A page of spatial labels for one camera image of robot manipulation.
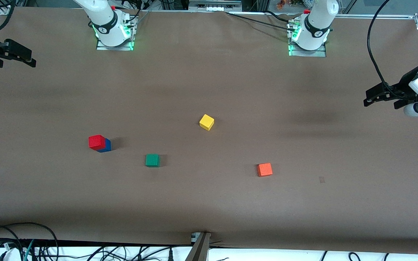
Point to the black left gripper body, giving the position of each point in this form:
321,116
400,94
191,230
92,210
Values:
404,86

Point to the red cube block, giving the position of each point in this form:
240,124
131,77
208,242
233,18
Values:
96,141

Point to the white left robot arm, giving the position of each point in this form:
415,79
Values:
314,32

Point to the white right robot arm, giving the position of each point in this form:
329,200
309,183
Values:
107,29

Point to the blue cube block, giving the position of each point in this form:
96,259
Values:
108,146

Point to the orange cube block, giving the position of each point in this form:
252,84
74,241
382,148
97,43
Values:
264,169

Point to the green cube block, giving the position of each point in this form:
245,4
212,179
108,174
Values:
152,160

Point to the yellow cube block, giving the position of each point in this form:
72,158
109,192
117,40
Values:
206,122

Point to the small orange background object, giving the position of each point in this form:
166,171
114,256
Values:
281,4

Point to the brown table mat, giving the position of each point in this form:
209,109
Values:
209,203

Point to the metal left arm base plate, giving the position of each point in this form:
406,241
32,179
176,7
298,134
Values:
321,54

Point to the aluminium table rail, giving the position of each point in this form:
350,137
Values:
376,16

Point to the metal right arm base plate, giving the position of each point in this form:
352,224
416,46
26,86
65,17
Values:
103,48

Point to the aluminium frame with sockets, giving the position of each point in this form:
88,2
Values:
214,6

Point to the small metal clamp bracket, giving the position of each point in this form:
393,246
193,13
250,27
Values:
194,237

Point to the metal camera mount pole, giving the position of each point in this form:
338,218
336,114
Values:
200,251

